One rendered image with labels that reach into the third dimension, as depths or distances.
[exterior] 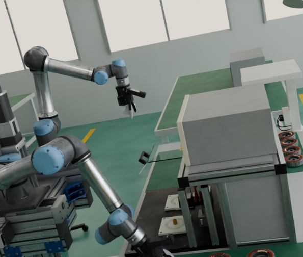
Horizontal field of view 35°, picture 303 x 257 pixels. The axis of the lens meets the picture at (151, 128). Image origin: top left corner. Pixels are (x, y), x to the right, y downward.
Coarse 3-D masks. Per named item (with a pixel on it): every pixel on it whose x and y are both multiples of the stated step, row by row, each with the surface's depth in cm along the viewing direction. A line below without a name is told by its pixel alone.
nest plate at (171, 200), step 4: (192, 192) 261; (168, 196) 263; (172, 196) 262; (176, 196) 261; (168, 200) 259; (172, 200) 258; (176, 200) 256; (168, 204) 254; (172, 204) 253; (168, 208) 250; (172, 208) 250
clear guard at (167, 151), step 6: (156, 144) 261; (162, 144) 259; (168, 144) 257; (174, 144) 255; (180, 144) 253; (150, 150) 260; (156, 150) 252; (162, 150) 250; (168, 150) 248; (174, 150) 247; (180, 150) 245; (150, 156) 247; (156, 156) 245; (162, 156) 243; (168, 156) 241; (174, 156) 239; (180, 156) 237; (150, 162) 240
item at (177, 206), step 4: (188, 196) 227; (192, 196) 229; (188, 200) 225; (192, 200) 227; (200, 200) 225; (176, 204) 230; (188, 204) 225; (192, 204) 225; (196, 204) 224; (200, 204) 224; (176, 208) 227; (180, 208) 227
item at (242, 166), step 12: (276, 132) 226; (276, 144) 212; (264, 156) 203; (276, 156) 200; (180, 168) 210; (192, 168) 207; (204, 168) 205; (216, 168) 202; (228, 168) 199; (240, 168) 197; (252, 168) 195; (264, 168) 194; (276, 168) 193; (180, 180) 201; (192, 180) 200; (204, 180) 200; (216, 180) 199; (228, 180) 198
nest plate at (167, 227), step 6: (174, 216) 241; (180, 216) 239; (162, 222) 237; (168, 222) 236; (180, 222) 234; (162, 228) 232; (168, 228) 231; (174, 228) 229; (180, 228) 228; (162, 234) 228; (168, 234) 227
